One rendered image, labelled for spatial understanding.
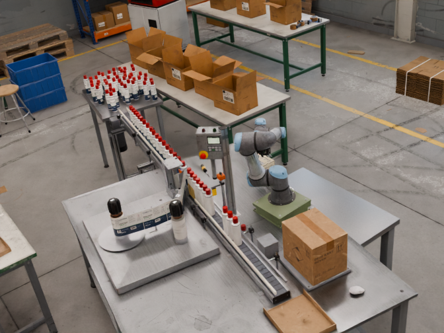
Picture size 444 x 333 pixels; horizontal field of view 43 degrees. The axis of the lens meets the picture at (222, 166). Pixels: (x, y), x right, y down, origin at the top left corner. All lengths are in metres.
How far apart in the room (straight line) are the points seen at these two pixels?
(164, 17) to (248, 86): 3.82
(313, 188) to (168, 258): 1.20
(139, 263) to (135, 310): 0.34
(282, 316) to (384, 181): 2.80
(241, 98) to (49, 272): 2.29
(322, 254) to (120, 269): 1.21
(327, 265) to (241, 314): 0.55
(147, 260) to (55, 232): 2.15
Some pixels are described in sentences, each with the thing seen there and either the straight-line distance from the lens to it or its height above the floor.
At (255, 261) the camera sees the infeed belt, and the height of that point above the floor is 0.88.
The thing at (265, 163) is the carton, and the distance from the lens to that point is 3.98.
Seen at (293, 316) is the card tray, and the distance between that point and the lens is 3.11.
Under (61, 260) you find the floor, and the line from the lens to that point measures 5.16.
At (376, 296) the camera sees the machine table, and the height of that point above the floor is 0.83.
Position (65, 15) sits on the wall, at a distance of 11.03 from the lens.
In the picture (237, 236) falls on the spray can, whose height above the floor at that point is 0.96.
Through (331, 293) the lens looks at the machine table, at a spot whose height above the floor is 0.83.
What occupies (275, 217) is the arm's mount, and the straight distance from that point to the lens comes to 3.65.
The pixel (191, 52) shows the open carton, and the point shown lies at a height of 1.06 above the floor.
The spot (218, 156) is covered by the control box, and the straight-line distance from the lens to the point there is 3.55.
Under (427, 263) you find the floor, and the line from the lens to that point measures 4.75.
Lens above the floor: 3.11
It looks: 31 degrees down
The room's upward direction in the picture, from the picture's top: 7 degrees counter-clockwise
